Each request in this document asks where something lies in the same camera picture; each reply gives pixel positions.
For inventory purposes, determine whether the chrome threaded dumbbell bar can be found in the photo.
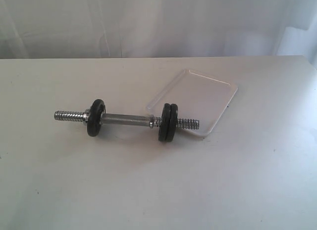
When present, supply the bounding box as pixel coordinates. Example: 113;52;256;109
53;110;201;131

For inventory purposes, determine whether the black weight plate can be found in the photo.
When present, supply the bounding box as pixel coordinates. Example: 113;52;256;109
158;103;171;142
165;103;178;142

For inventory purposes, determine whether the black round plastic disc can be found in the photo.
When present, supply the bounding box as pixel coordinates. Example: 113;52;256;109
87;99;106;137

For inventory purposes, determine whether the white rectangular plastic tray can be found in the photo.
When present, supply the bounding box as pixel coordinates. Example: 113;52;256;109
146;69;238;137

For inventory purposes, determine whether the white backdrop curtain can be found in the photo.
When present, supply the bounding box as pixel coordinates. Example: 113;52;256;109
0;0;317;60

